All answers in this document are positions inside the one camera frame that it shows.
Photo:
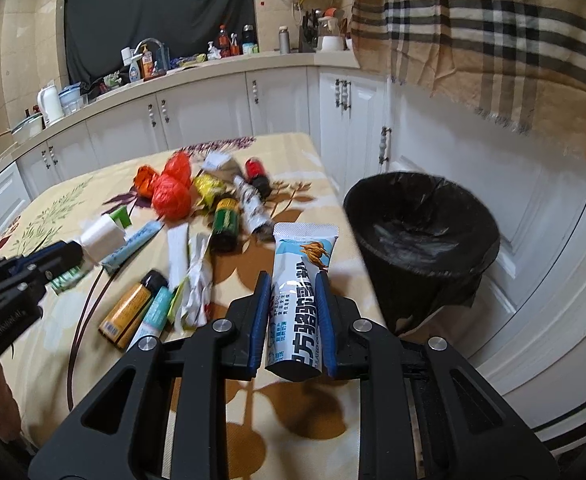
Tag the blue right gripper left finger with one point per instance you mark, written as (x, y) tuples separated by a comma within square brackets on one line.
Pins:
[(259, 306)]

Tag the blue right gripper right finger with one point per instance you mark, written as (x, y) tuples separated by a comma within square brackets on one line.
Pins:
[(324, 301)]

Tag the white brown wrapper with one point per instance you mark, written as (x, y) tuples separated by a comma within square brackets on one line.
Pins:
[(256, 220)]

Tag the white packet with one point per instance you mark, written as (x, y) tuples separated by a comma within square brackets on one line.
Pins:
[(178, 254)]

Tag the teal capped tube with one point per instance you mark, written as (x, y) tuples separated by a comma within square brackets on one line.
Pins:
[(155, 318)]

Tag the white paper roll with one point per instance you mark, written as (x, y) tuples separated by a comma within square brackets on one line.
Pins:
[(101, 239)]

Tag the orange black lighter bottle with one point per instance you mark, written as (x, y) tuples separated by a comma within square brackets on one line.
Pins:
[(121, 323)]

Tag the red black bottle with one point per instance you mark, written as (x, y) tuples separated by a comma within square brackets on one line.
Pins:
[(257, 177)]

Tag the yellow snack wrapper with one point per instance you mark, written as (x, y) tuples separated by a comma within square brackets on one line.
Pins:
[(210, 189)]

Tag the red plastic bag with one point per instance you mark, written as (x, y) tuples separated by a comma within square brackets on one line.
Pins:
[(171, 190)]

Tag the silver foil bag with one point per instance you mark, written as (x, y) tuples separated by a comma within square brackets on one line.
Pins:
[(222, 165)]

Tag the orange wrapper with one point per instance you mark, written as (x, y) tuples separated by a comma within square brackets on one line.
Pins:
[(144, 181)]

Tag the light blue tube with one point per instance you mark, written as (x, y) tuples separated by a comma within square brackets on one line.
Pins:
[(114, 261)]

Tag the black lined trash bin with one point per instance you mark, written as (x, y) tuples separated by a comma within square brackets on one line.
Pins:
[(426, 243)]

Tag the floral tablecloth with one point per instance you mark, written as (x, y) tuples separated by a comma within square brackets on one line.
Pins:
[(275, 429)]

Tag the white kettle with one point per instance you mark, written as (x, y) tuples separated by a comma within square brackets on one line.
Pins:
[(50, 105)]

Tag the grey thermos bottle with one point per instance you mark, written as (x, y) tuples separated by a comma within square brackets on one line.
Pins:
[(284, 40)]

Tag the white blender jug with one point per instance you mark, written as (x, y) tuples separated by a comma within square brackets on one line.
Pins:
[(330, 35)]

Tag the black knife block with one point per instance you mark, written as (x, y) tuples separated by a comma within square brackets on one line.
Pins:
[(308, 33)]

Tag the red sauce bottle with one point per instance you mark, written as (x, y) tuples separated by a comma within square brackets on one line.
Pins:
[(223, 42)]

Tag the orange soap bottle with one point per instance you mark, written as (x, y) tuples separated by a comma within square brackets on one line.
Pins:
[(147, 63)]

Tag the chrome sink faucet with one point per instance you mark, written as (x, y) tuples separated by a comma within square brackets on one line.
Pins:
[(160, 54)]

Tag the black window curtain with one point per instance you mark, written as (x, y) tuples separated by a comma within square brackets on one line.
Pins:
[(96, 31)]

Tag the plaid beige hanging cloth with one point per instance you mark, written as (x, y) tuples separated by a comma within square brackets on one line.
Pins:
[(519, 63)]

